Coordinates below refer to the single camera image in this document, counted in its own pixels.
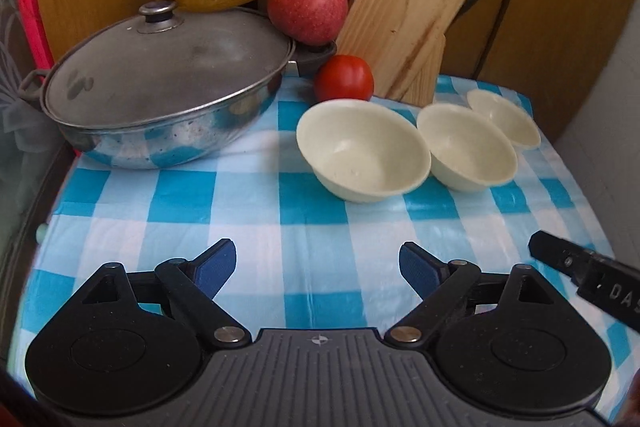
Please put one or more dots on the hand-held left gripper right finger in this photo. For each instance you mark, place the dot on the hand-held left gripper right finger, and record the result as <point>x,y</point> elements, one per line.
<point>420,269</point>

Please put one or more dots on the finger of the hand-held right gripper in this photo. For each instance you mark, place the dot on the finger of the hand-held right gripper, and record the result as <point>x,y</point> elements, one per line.
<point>560,254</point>

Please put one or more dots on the blue white checked tablecloth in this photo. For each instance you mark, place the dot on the blue white checked tablecloth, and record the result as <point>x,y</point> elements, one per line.
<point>175,197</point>

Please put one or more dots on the pale green knob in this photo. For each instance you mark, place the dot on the pale green knob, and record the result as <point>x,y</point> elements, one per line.
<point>42,232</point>

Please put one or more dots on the stainless steel pot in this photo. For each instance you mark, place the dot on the stainless steel pot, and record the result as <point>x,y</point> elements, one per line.
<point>165,143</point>

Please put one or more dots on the frosted patterned glass panel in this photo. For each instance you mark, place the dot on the frosted patterned glass panel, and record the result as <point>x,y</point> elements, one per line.
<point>10,32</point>

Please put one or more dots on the cream bowl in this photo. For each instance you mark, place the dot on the cream bowl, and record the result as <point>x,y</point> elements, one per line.
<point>510,119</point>
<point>362,152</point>
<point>467,147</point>

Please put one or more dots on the red tomato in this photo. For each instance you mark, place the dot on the red tomato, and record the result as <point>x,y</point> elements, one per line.
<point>344,79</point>

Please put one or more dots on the glass pot lid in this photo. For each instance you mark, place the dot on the glass pot lid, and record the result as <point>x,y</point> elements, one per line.
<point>165,67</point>

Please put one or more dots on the wooden knife block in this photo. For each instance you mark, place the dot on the wooden knife block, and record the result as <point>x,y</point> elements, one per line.
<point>405,17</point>

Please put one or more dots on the red apple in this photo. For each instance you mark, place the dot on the red apple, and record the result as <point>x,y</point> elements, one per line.
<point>307,4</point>

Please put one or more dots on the red plastic board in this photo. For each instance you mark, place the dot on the red plastic board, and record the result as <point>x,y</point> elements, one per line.
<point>34,22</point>

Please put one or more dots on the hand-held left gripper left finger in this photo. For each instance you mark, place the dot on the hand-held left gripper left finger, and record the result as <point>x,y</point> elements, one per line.
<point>216,267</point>

